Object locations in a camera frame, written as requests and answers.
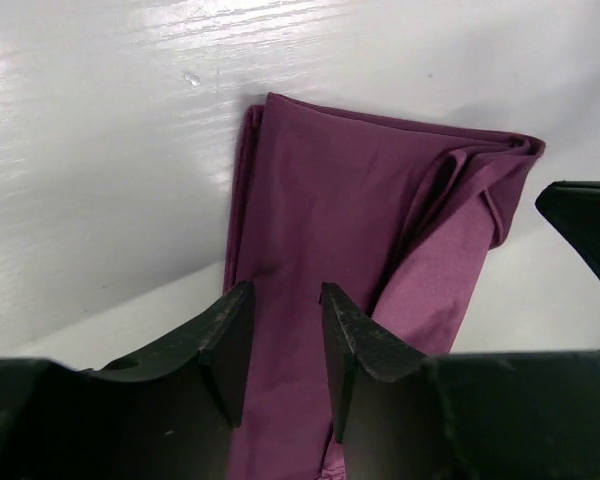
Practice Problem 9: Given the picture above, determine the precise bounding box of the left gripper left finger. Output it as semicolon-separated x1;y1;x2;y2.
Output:
84;281;255;428

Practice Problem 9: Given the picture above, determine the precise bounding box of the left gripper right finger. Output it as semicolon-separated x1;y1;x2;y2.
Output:
320;283;425;444

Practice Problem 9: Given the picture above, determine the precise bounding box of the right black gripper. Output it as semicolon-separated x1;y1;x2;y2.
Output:
535;181;600;281

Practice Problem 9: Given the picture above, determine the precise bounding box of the purple cloth napkin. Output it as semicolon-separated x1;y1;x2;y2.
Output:
224;93;545;479

